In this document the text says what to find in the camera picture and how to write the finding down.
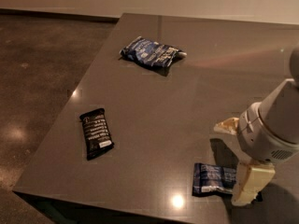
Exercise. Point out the blue crumpled chip bag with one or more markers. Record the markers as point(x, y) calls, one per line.
point(151, 53)

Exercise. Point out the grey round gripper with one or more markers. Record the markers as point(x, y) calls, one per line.
point(256, 138)

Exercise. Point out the blue rxbar blueberry wrapper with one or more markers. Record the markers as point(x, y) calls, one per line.
point(214, 179)

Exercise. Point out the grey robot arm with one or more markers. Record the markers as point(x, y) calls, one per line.
point(283, 101)

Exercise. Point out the black rxbar chocolate wrapper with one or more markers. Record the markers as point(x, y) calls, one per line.
point(96, 133)

